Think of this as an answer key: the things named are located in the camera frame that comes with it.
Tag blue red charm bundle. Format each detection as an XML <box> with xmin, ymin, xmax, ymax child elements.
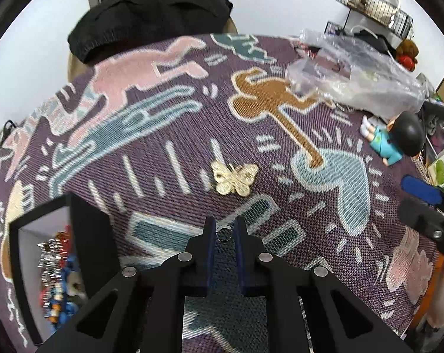
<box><xmin>38</xmin><ymin>226</ymin><xmax>88</xmax><ymax>333</ymax></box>

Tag black jewelry box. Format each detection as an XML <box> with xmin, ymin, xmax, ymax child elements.
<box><xmin>10</xmin><ymin>193</ymin><xmax>120</xmax><ymax>347</ymax></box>

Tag black-haired doll figure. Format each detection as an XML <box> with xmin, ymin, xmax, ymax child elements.
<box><xmin>359</xmin><ymin>111</ymin><xmax>426</xmax><ymax>166</ymax></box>

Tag red brown teddy bear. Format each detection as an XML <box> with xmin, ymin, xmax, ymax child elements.
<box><xmin>395</xmin><ymin>39</ymin><xmax>419</xmax><ymax>72</ymax></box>

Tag clear plastic bag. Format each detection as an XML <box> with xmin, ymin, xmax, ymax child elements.
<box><xmin>286</xmin><ymin>29</ymin><xmax>426</xmax><ymax>119</ymax></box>

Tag gold butterfly hairpin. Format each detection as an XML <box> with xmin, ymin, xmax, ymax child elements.
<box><xmin>211</xmin><ymin>161</ymin><xmax>259</xmax><ymax>198</ymax></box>

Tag patterned woven blanket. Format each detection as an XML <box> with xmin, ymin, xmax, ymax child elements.
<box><xmin>0</xmin><ymin>35</ymin><xmax>436</xmax><ymax>352</ymax></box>

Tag black jacket on chair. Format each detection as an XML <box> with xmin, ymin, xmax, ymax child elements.
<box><xmin>68</xmin><ymin>0</ymin><xmax>233</xmax><ymax>65</ymax></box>

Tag wire wall basket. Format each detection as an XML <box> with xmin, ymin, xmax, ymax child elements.
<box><xmin>336</xmin><ymin>0</ymin><xmax>415</xmax><ymax>39</ymax></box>

